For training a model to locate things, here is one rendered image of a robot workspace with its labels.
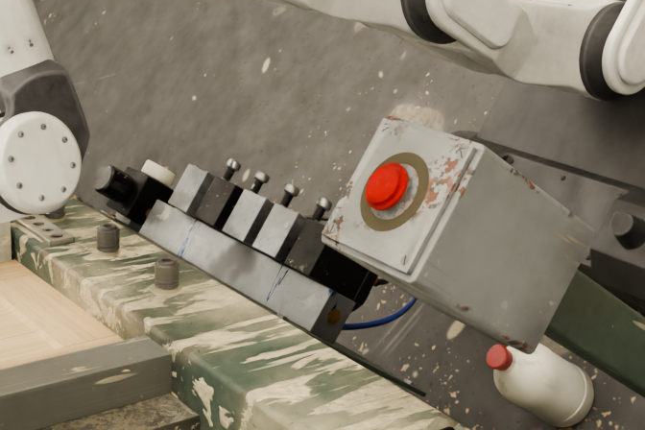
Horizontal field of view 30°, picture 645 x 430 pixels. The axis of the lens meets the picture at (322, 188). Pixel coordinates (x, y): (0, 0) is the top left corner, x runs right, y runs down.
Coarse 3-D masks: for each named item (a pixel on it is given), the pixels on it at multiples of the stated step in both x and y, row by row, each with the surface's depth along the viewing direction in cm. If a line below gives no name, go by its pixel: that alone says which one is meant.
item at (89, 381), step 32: (96, 352) 108; (128, 352) 108; (160, 352) 109; (0, 384) 101; (32, 384) 102; (64, 384) 103; (96, 384) 105; (128, 384) 107; (160, 384) 109; (0, 416) 100; (32, 416) 102; (64, 416) 104
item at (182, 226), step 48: (144, 192) 153; (192, 192) 142; (240, 192) 137; (288, 192) 136; (192, 240) 142; (240, 240) 132; (288, 240) 127; (240, 288) 132; (288, 288) 127; (336, 288) 125; (336, 336) 124
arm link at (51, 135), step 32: (0, 0) 92; (32, 0) 95; (0, 32) 92; (32, 32) 94; (0, 64) 92; (32, 64) 93; (0, 96) 91; (32, 96) 92; (64, 96) 94; (0, 128) 90; (32, 128) 91; (64, 128) 93; (0, 160) 89; (32, 160) 90; (64, 160) 92; (0, 192) 89; (32, 192) 90; (64, 192) 92
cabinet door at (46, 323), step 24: (0, 264) 135; (0, 288) 128; (24, 288) 128; (48, 288) 129; (0, 312) 123; (24, 312) 122; (48, 312) 122; (72, 312) 123; (0, 336) 117; (24, 336) 117; (48, 336) 117; (72, 336) 117; (96, 336) 117; (0, 360) 112; (24, 360) 111
